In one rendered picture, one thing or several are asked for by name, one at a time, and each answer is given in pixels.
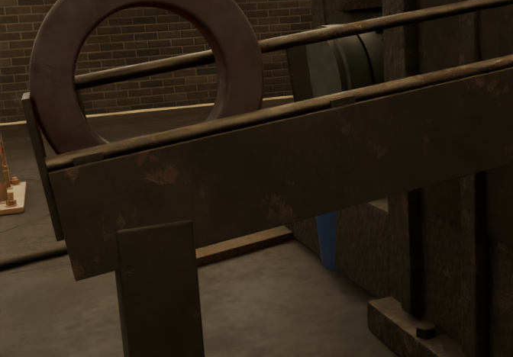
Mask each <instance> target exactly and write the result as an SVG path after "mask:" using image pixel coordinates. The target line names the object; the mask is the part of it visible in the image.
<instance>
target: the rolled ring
mask: <svg viewBox="0 0 513 357"><path fill-rule="evenodd" d="M135 7H155V8H162V9H165V10H167V11H171V12H173V13H175V14H177V15H179V16H181V17H183V18H185V19H186V20H187V21H189V22H190V23H191V24H192V25H194V26H195V27H196V28H197V29H198V30H199V32H200V33H201V34H202V35H203V37H204V38H205V39H206V41H207V42H208V45H209V46H210V48H211V51H212V52H213V55H214V57H215V62H216V65H217V70H218V91H217V96H216V99H215V103H214V106H213V108H212V110H211V113H210V114H209V116H208V118H207V120H206V122H208V121H214V120H217V119H222V118H225V117H231V116H235V115H239V114H245V113H249V112H252V111H259V110H260V109H261V106H262V102H263V92H264V69H263V58H262V54H261V51H260V46H259V44H258V41H257V37H256V35H255V33H254V31H253V28H252V27H251V25H250V22H249V21H248V20H247V17H246V16H245V14H244V13H243V12H242V10H241V9H240V7H239V6H238V5H237V3H236V2H235V1H234V0H57V1H56V3H55V4H54V5H53V7H52V8H51V9H50V11H49V12H48V14H47V16H46V17H45V18H44V21H43V22H42V24H41V26H40V29H39V31H38V32H37V36H36V38H35V41H34V45H33V49H32V52H31V60H30V66H29V89H30V96H31V103H32V107H33V109H34V114H35V117H36V119H37V122H38V124H39V126H40V129H41V131H42V133H43V135H44V136H45V138H46V140H47V142H48V143H49V144H50V146H51V147H52V149H53V150H54V152H55V153H56V154H57V155H59V154H63V153H69V152H72V151H77V150H83V149H86V148H90V147H94V146H100V145H104V144H107V143H110V142H108V141H107V140H105V139H104V138H102V137H101V136H100V135H99V134H97V133H96V132H95V131H94V130H93V129H92V128H91V126H90V125H89V124H88V122H87V121H86V119H85V118H84V116H83V114H82V112H81V110H80V107H79V104H78V101H77V97H76V90H75V70H76V62H77V59H78V56H79V52H80V50H81V49H82V46H83V44H84V43H85V41H86V39H87V37H88V36H89V35H90V34H91V32H92V31H93V30H94V29H95V28H96V27H97V26H98V25H99V24H100V23H101V22H102V21H104V20H105V19H106V18H108V17H109V16H111V15H112V14H114V13H116V12H118V11H122V10H124V9H128V8H135Z"/></svg>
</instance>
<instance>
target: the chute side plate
mask: <svg viewBox="0 0 513 357"><path fill-rule="evenodd" d="M512 163H513V67H511V68H507V69H501V70H497V71H494V72H487V73H484V74H480V75H477V76H470V77H467V78H463V79H457V80H453V81H449V82H444V83H440V84H436V85H430V86H427V87H423V88H417V89H413V90H410V91H406V92H399V93H396V94H392V95H387V96H382V97H379V98H373V99H370V100H365V101H359V102H356V103H353V104H348V105H342V106H339V107H335V108H329V109H325V110H322V111H316V112H312V113H308V114H302V115H299V116H295V117H289V118H285V119H282V120H278V121H272V122H268V123H265V124H258V125H255V126H251V127H245V128H241V129H238V130H232V131H228V132H224V133H218V134H215V135H211V136H207V137H201V138H198V139H194V140H187V141H184V142H181V143H174V144H170V145H167V146H161V147H157V148H153V149H150V150H144V151H140V152H136V153H130V154H127V155H123V156H117V157H113V158H110V159H103V160H100V161H96V162H91V163H86V164H83V165H79V166H73V167H69V168H66V169H60V170H56V171H52V172H49V173H48V175H49V179H50V184H51V188H52V191H53V196H54V200H55V203H56V209H57V212H58V215H59V219H60V224H61V227H62V231H63V236H64V240H65V243H66V248H67V252H68V255H69V260H70V264H71V267H72V270H73V276H74V279H75V281H80V280H83V279H86V278H91V277H94V276H97V275H102V274H105V273H109V272H113V271H117V270H119V269H120V263H119V256H118V242H117V235H116V233H117V231H118V230H125V229H130V228H136V227H146V226H152V225H157V224H167V223H173V222H179V221H184V220H192V222H193V227H194V237H195V248H196V249H198V248H202V247H204V246H210V245H212V244H216V243H220V242H224V241H227V240H232V239H235V238H238V237H241V236H246V235H249V234H252V233H258V232H260V231H264V230H268V229H272V228H275V227H280V226H283V225H286V224H291V223H294V222H297V221H300V220H305V219H308V218H312V217H317V216H320V215H322V214H328V213H331V212H334V211H339V210H342V209H345V208H349V207H353V206H357V205H360V204H365V203H368V202H371V201H376V200H379V199H382V198H387V197H390V196H393V195H398V194H401V193H405V192H407V191H413V190H415V189H419V188H424V187H427V186H430V185H435V184H438V183H441V182H446V181H450V180H452V179H458V178H461V177H464V176H467V175H472V174H475V173H478V172H483V171H486V170H490V169H494V168H498V167H500V166H506V165H508V164H512Z"/></svg>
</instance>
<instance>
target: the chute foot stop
mask: <svg viewBox="0 0 513 357"><path fill-rule="evenodd" d="M21 103H22V107H23V110H24V116H25V119H26V122H27V128H28V131H29V134H30V137H31V142H32V146H33V149H34V155H35V158H36V161H37V167H38V170H39V173H40V179H41V182H42V186H43V189H44V194H45V198H46V201H47V206H48V209H49V212H50V218H51V221H52V225H53V230H54V233H55V237H56V241H61V240H64V236H63V231H62V227H61V224H60V219H59V215H58V212H57V209H56V203H55V200H54V196H53V191H52V188H51V184H50V179H49V175H48V171H47V166H46V162H45V157H47V155H46V152H45V149H44V143H43V140H42V136H41V133H40V128H39V124H38V122H37V119H36V117H35V114H34V109H33V107H32V103H31V96H30V92H26V93H24V94H23V96H22V99H21Z"/></svg>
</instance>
